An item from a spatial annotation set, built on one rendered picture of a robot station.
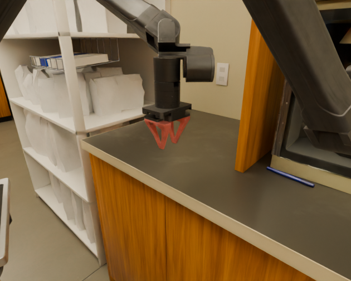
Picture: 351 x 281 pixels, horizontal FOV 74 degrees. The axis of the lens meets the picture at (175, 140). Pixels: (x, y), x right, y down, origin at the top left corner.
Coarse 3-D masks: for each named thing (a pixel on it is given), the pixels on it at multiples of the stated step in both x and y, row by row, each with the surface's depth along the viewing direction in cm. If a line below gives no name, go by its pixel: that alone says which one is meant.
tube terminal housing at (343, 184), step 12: (324, 0) 55; (336, 0) 53; (348, 0) 52; (276, 156) 74; (276, 168) 75; (288, 168) 72; (300, 168) 70; (312, 168) 68; (312, 180) 69; (324, 180) 66; (336, 180) 64; (348, 180) 62; (348, 192) 63
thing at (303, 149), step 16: (336, 16) 53; (336, 32) 54; (336, 48) 55; (288, 112) 66; (288, 128) 68; (288, 144) 69; (304, 144) 66; (304, 160) 67; (320, 160) 64; (336, 160) 62
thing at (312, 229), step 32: (128, 128) 111; (192, 128) 111; (224, 128) 111; (128, 160) 81; (160, 160) 81; (192, 160) 81; (224, 160) 81; (160, 192) 70; (192, 192) 64; (224, 192) 64; (256, 192) 64; (288, 192) 64; (320, 192) 64; (224, 224) 56; (256, 224) 53; (288, 224) 53; (320, 224) 53; (288, 256) 47; (320, 256) 45
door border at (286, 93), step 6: (288, 84) 64; (282, 90) 65; (288, 90) 65; (288, 96) 65; (288, 102) 66; (282, 108) 67; (288, 108) 66; (282, 114) 68; (282, 120) 68; (276, 126) 69; (282, 126) 69; (282, 132) 69; (276, 138) 71; (282, 138) 70; (276, 144) 71; (276, 150) 72
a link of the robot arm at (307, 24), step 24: (264, 0) 25; (288, 0) 24; (312, 0) 26; (264, 24) 27; (288, 24) 25; (312, 24) 26; (288, 48) 27; (312, 48) 27; (288, 72) 30; (312, 72) 28; (336, 72) 29; (312, 96) 30; (336, 96) 29; (312, 120) 34; (336, 120) 30; (336, 144) 34
